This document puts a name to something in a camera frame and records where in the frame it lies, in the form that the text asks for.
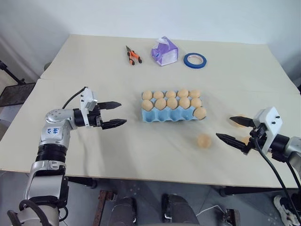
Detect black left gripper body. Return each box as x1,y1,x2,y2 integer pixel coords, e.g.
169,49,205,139
88,105,104,129

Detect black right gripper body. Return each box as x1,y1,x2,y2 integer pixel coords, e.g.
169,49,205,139
249,123,268,149

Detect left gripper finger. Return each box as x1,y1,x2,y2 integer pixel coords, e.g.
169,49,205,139
97,101,122,111
101,119,128,130

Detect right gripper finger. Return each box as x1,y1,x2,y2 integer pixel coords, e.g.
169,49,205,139
215,133,251,155
230,115,256,129

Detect blue egg tray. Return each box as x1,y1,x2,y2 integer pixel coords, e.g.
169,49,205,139
141,90,207,124

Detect orange black pliers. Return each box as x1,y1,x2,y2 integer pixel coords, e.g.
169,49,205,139
125,45,143,66

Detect blue tape roll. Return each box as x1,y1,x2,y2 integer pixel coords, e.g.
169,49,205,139
183,52,208,70

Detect purple tissue pack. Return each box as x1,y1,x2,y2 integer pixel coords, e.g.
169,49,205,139
150,36,180,67

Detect rusty metal bar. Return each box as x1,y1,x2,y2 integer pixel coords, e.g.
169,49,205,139
92,189,117,226
225,208,241,226

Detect white black sneaker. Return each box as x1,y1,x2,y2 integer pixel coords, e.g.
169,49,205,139
273,194,301,226

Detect black metal stand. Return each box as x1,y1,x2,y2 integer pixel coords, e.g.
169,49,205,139
0,60,36,108

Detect dark rounded shape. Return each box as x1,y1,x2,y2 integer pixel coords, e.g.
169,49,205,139
110,196,138,226
161,193,200,226

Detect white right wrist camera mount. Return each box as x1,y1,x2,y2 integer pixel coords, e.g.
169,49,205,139
253,106,284,154

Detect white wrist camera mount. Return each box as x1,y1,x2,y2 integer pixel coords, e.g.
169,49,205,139
253,106,284,154
79,87,98,114

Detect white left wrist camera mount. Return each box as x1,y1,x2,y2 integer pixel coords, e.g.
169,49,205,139
79,87,98,114

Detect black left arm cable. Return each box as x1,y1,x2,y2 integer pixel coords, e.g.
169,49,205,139
62,87,86,109

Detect black table frame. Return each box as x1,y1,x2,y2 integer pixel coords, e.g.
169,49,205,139
67,176,284,196

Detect white floor cable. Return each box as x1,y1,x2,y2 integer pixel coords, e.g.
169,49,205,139
196,204,223,218

